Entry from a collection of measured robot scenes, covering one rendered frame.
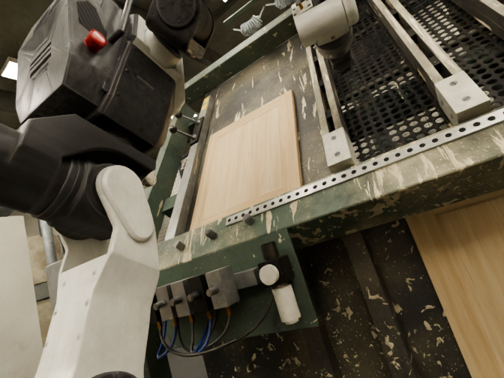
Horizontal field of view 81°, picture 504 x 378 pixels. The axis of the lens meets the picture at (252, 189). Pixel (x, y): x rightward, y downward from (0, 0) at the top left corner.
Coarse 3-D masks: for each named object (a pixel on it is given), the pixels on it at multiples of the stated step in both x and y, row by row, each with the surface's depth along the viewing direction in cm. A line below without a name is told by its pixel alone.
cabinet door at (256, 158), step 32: (288, 96) 117; (224, 128) 134; (256, 128) 118; (288, 128) 104; (224, 160) 118; (256, 160) 104; (288, 160) 94; (224, 192) 105; (256, 192) 94; (192, 224) 104
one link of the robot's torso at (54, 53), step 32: (64, 0) 54; (96, 0) 61; (128, 0) 63; (32, 32) 63; (64, 32) 52; (96, 32) 53; (128, 32) 62; (32, 64) 57; (64, 64) 50; (96, 64) 54; (128, 64) 59; (160, 64) 66; (32, 96) 55; (64, 96) 51; (96, 96) 53; (128, 96) 57; (160, 96) 64; (128, 128) 57; (160, 128) 63
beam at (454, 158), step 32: (448, 128) 63; (416, 160) 63; (448, 160) 59; (480, 160) 55; (288, 192) 81; (320, 192) 74; (352, 192) 68; (384, 192) 63; (416, 192) 62; (448, 192) 61; (480, 192) 61; (224, 224) 89; (256, 224) 80; (288, 224) 74; (320, 224) 72; (352, 224) 71; (160, 256) 98; (192, 256) 89
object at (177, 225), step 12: (204, 120) 149; (204, 132) 145; (204, 144) 141; (192, 156) 132; (192, 168) 126; (192, 180) 123; (180, 192) 119; (192, 192) 120; (180, 204) 113; (180, 216) 109; (168, 228) 108; (180, 228) 107
